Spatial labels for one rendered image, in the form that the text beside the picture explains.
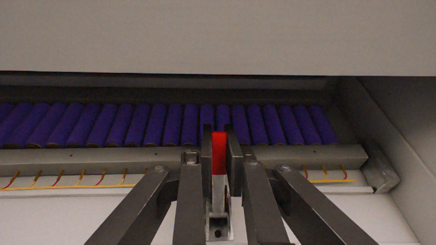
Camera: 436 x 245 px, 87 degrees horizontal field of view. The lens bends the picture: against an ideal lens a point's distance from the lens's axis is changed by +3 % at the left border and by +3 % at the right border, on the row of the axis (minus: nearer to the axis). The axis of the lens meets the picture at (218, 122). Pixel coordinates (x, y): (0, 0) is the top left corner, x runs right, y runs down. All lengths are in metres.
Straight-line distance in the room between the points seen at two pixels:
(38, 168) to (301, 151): 0.26
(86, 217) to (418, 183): 0.30
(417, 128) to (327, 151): 0.08
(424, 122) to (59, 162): 0.34
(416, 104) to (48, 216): 0.35
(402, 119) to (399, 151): 0.03
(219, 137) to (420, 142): 0.18
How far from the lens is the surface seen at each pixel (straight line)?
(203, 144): 0.16
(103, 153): 0.26
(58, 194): 0.27
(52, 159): 0.27
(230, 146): 0.16
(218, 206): 0.20
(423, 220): 0.28
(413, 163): 0.28
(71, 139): 0.29
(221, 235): 0.22
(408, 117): 0.28
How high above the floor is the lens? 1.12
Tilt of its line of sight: 28 degrees down
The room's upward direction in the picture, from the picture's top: 2 degrees clockwise
